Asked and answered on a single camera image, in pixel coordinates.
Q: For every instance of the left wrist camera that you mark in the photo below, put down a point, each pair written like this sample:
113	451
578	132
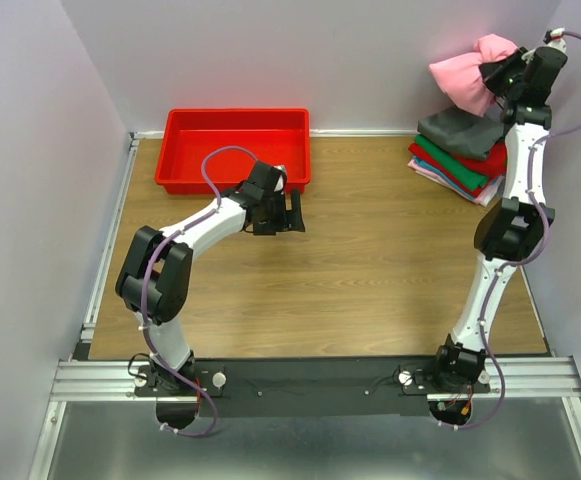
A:
281	180

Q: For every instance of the blue folded t shirt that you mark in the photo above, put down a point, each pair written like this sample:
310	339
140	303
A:
421	166

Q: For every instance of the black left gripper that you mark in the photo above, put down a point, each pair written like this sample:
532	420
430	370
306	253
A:
289	220

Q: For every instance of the white folded t shirt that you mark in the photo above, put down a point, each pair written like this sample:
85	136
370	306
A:
489	192

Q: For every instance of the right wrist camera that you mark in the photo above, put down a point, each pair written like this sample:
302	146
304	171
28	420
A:
555	38

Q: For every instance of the grey folded t shirt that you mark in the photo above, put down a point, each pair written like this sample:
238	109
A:
462	133

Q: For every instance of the red plastic tray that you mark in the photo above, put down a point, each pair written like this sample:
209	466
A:
279	137

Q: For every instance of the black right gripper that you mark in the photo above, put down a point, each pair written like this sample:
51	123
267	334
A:
492	71

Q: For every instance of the light pink folded t shirt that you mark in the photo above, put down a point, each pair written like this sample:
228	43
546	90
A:
441	182

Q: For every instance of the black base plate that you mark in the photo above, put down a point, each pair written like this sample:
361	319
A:
311	387

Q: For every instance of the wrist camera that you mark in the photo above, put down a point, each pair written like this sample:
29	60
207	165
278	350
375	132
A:
281	180
555	38

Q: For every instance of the green folded t shirt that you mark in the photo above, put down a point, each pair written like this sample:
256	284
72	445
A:
425	148

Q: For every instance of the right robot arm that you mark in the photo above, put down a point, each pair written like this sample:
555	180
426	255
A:
512	232

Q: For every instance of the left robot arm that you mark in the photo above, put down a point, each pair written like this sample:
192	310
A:
155	275

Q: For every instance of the red folded t shirt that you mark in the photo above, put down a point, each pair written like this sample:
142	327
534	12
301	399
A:
492	167

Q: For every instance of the aluminium frame rail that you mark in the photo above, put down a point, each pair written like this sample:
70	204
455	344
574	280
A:
516	377

